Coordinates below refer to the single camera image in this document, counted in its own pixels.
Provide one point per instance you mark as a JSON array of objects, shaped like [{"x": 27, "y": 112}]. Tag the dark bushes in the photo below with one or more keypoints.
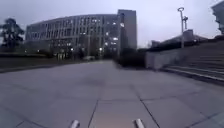
[{"x": 130, "y": 57}]

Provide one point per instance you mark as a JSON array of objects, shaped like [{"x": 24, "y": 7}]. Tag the low building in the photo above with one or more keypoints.
[{"x": 186, "y": 37}]

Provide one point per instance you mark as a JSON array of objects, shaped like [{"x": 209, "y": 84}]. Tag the large curved building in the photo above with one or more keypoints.
[{"x": 83, "y": 33}]

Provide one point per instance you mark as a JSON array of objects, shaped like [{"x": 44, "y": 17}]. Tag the grey wall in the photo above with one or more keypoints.
[{"x": 160, "y": 58}]

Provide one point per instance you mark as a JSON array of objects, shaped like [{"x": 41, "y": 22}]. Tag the dark tree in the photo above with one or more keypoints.
[{"x": 11, "y": 33}]

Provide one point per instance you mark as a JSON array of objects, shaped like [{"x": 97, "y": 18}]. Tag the lamp pole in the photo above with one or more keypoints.
[{"x": 182, "y": 26}]

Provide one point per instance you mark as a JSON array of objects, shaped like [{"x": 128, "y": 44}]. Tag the grey paved path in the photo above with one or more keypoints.
[{"x": 100, "y": 90}]

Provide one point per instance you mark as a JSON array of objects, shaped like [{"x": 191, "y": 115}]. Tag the grey stone steps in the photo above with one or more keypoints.
[{"x": 200, "y": 66}]

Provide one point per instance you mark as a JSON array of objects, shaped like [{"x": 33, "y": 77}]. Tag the dark grass strip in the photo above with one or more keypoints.
[{"x": 26, "y": 62}]

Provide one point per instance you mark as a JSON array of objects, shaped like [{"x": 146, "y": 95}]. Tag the robot's own part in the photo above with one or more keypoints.
[
  {"x": 139, "y": 123},
  {"x": 74, "y": 124}
]

